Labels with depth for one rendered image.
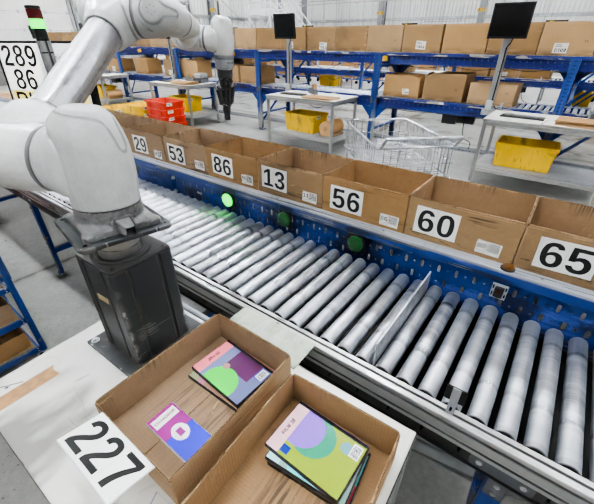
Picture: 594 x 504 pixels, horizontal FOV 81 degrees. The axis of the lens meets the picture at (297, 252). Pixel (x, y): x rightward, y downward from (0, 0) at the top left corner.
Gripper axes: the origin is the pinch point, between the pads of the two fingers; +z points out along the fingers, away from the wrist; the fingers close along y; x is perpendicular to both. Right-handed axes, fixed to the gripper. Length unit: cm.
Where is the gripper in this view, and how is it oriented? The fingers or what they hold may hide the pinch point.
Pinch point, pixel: (227, 112)
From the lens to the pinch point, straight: 197.1
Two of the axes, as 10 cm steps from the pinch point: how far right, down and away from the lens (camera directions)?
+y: 6.1, -4.3, 6.6
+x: -7.9, -3.9, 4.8
